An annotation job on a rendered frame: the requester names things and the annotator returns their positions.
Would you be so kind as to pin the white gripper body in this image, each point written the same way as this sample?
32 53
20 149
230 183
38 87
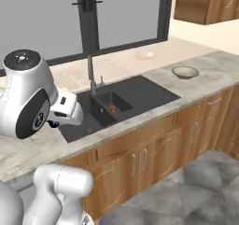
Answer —
77 116

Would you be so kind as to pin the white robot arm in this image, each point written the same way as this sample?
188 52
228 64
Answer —
28 91

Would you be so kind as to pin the black kitchen sink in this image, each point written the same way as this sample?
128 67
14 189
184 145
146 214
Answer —
140 95

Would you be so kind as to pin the grey speckled bowl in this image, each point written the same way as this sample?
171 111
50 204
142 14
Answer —
185 72

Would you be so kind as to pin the grey metal tap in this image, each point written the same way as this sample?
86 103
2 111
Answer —
91 76

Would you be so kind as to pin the wide wooden drawer front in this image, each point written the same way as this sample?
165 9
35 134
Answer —
130 143

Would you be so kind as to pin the wooden cupboard door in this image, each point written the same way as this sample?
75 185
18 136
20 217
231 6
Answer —
109 185
208 132
174 151
151 166

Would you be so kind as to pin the dark framed window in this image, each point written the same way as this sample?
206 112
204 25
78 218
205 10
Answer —
124 14

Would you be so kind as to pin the short wooden drawer front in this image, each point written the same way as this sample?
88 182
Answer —
217 105

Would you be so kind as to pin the wooden corner cupboard run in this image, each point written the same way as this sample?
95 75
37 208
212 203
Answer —
231 123

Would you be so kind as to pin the wooden wall cupboard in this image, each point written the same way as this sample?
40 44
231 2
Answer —
205 3

